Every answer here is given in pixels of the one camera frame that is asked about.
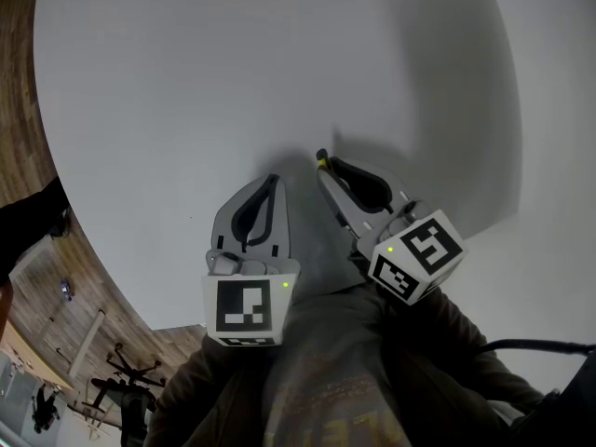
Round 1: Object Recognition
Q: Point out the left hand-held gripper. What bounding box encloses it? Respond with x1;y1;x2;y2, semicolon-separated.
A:
200;172;300;348

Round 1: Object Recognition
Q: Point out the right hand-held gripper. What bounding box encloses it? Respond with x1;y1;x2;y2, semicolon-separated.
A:
327;156;469;307

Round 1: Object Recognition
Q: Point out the person's right forearm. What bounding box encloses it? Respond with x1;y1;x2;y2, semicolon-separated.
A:
409;282;547;416

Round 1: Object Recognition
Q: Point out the person's left forearm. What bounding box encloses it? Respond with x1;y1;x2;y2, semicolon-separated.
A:
143;332;280;447

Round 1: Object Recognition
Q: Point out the white table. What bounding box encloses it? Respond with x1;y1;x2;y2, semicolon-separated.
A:
32;0;522;331

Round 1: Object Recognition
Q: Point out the person's torso in printed shirt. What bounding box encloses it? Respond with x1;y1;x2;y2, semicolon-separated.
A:
241;281;467;447

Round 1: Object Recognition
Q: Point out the light wooden plank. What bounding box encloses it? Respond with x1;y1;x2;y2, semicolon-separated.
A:
67;309;108;380

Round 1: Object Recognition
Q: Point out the black office chair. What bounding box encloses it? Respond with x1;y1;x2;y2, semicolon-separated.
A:
89;342;169;447

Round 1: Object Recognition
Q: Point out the black cable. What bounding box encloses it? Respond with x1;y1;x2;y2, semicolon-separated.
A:
474;337;596;359

